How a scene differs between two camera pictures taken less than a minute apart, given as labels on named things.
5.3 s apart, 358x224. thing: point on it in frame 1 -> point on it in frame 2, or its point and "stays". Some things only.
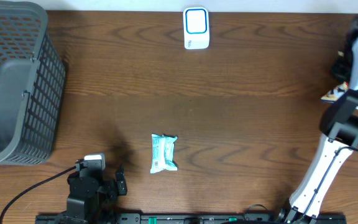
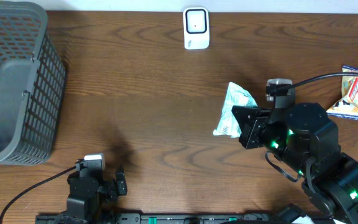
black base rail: (191, 218) stays
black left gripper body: (114, 191) stays
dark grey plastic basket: (22, 77) stays
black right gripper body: (342, 66) -> (265, 134)
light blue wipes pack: (163, 150) -> (229, 126)
